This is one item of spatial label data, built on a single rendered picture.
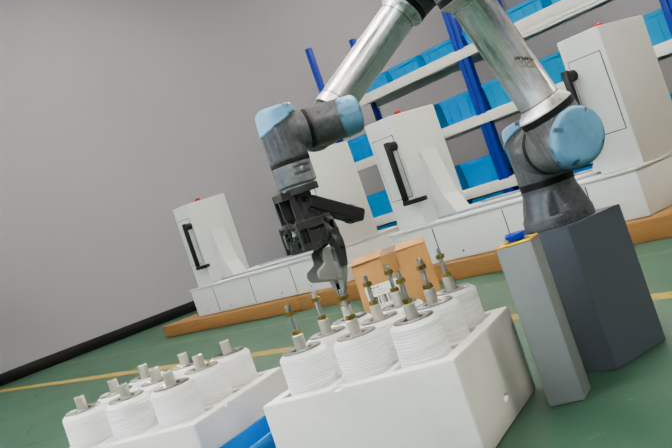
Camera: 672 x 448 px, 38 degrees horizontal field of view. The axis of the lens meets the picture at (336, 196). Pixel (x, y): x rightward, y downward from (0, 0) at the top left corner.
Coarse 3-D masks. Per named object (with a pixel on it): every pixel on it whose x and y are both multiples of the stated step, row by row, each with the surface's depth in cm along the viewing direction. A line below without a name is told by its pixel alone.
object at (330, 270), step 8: (328, 248) 176; (328, 256) 175; (336, 256) 175; (328, 264) 175; (336, 264) 176; (320, 272) 174; (328, 272) 175; (336, 272) 176; (344, 272) 176; (328, 280) 175; (344, 280) 176; (344, 288) 177
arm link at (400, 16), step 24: (384, 0) 198; (408, 0) 194; (384, 24) 194; (408, 24) 196; (360, 48) 193; (384, 48) 194; (336, 72) 193; (360, 72) 192; (336, 96) 190; (360, 96) 193
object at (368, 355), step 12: (360, 336) 174; (372, 336) 174; (336, 348) 176; (348, 348) 174; (360, 348) 173; (372, 348) 174; (384, 348) 176; (348, 360) 174; (360, 360) 173; (372, 360) 174; (384, 360) 175; (348, 372) 175; (360, 372) 173; (372, 372) 173; (384, 372) 174
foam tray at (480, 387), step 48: (480, 336) 178; (336, 384) 176; (384, 384) 169; (432, 384) 165; (480, 384) 171; (528, 384) 194; (288, 432) 178; (336, 432) 174; (384, 432) 170; (432, 432) 166; (480, 432) 164
